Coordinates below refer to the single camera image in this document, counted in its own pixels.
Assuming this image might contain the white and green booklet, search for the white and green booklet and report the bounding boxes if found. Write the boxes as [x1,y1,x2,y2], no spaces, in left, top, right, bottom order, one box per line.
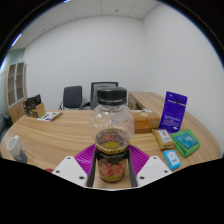
[37,111,63,122]

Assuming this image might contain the grey mesh office chair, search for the grey mesh office chair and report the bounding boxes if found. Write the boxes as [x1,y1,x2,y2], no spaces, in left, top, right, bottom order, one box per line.
[82,81,119,111]

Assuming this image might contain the wooden glass-door cabinet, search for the wooden glass-door cabinet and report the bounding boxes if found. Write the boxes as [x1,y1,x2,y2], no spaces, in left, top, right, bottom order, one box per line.
[4,61,28,124]

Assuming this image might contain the white and grey mug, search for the white and grey mug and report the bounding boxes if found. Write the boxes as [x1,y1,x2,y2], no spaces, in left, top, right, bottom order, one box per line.
[6,134,28,164]

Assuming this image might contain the green flat box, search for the green flat box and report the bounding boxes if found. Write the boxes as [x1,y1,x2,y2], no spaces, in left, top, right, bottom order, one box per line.
[171,129,201,158]

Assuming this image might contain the small dark brown box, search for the small dark brown box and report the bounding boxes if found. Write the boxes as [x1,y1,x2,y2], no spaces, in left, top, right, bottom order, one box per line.
[22,99,31,117]

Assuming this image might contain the wooden side desk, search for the wooden side desk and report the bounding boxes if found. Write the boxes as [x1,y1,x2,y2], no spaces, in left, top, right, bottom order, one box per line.
[128,91,168,113]

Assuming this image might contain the dark office chair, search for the dark office chair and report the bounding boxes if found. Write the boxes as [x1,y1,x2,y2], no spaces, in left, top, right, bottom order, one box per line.
[59,85,84,111]

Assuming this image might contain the black leather sofa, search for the black leather sofa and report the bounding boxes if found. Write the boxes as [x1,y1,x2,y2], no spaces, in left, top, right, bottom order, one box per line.
[1,113,14,133]

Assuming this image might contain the tan snack packet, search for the tan snack packet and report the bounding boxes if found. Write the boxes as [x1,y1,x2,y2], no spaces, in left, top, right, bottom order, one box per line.
[151,128,176,150]

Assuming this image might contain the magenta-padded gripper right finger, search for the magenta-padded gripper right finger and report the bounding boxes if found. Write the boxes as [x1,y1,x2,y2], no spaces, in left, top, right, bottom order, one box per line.
[127,143,173,188]

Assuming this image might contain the purple standing pouch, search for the purple standing pouch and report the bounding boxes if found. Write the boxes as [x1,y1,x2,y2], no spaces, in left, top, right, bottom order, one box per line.
[158,91,188,134]

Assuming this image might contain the orange-brown wooden box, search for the orange-brown wooden box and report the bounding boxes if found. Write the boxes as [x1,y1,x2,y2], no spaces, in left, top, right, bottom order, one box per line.
[130,110,162,134]

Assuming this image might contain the small blue and white box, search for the small blue and white box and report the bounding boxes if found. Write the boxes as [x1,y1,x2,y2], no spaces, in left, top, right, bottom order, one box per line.
[163,149,182,171]

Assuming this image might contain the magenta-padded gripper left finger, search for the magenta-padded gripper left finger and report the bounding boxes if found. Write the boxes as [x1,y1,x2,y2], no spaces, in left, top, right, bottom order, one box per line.
[51,143,98,188]

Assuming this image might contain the clear bottle with black cap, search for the clear bottle with black cap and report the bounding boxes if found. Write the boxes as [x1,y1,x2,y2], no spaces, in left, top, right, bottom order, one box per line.
[89,86,135,184]

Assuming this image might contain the large dark brown box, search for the large dark brown box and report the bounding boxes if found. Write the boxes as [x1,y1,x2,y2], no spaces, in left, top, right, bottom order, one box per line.
[27,94,47,118]

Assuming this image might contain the rectangular ceiling light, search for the rectangular ceiling light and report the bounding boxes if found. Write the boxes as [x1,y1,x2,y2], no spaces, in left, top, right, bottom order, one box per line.
[10,33,23,48]

